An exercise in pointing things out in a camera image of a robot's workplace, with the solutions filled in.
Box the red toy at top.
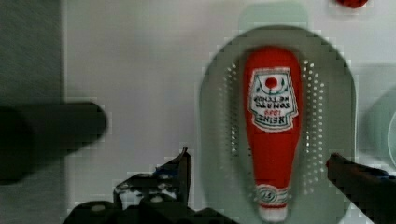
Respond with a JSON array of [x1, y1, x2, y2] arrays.
[[335, 0, 368, 8]]

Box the red plush ketchup bottle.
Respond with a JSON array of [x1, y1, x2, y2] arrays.
[[243, 46, 303, 222]]

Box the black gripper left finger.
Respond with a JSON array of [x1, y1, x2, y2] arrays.
[[63, 147, 237, 224]]

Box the pale green strainer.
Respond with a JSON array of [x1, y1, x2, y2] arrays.
[[199, 1, 356, 224]]

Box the dark cylindrical post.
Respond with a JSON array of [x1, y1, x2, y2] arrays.
[[0, 102, 107, 185]]

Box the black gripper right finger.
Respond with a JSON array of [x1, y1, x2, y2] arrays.
[[326, 153, 396, 224]]

